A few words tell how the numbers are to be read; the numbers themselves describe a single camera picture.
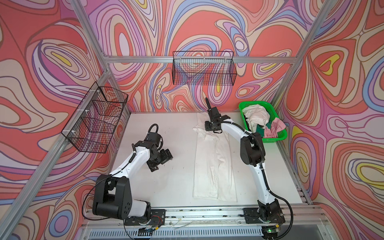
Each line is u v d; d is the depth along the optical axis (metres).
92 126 0.81
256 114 1.04
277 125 1.01
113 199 0.41
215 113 0.84
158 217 0.72
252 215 0.74
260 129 0.99
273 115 1.08
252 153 0.62
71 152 0.67
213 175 0.87
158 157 0.72
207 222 0.73
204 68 0.96
